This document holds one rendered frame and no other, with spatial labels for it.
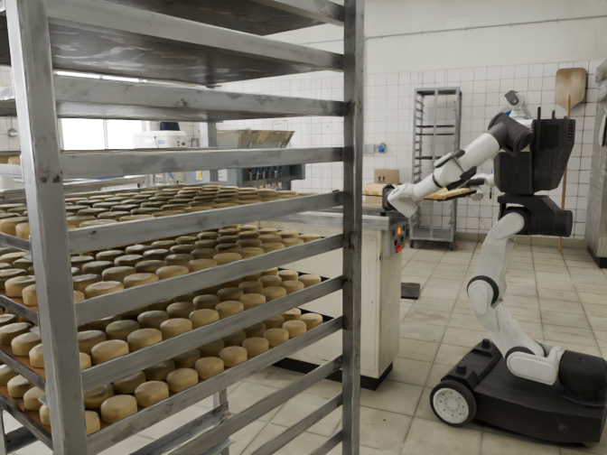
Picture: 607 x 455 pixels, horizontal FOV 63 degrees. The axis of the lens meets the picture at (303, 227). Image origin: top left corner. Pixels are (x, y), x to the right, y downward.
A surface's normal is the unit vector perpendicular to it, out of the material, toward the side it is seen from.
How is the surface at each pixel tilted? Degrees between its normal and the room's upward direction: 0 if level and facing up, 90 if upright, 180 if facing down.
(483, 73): 90
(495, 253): 115
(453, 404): 90
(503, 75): 90
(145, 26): 90
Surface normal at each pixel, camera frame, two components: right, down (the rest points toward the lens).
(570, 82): -0.37, 0.00
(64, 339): 0.77, 0.11
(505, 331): -0.61, 0.15
